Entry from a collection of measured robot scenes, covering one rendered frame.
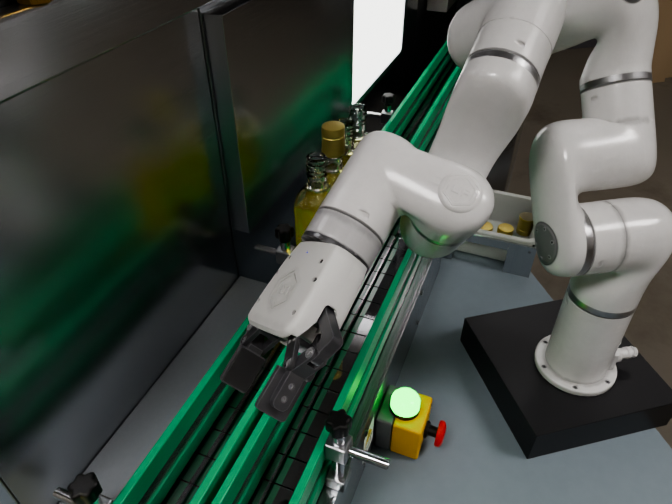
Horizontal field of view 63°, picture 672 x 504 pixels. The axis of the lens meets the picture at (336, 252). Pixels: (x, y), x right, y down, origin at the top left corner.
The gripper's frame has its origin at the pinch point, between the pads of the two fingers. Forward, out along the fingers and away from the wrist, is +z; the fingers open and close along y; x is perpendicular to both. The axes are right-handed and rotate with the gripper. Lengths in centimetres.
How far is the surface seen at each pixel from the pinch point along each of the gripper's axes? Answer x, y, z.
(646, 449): 64, 0, -21
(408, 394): 30.1, -15.6, -9.3
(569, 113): 189, -185, -234
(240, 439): 7.6, -11.6, 6.0
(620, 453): 61, -2, -18
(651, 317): 169, -73, -92
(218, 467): 5.7, -9.3, 9.3
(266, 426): 9.4, -11.1, 3.4
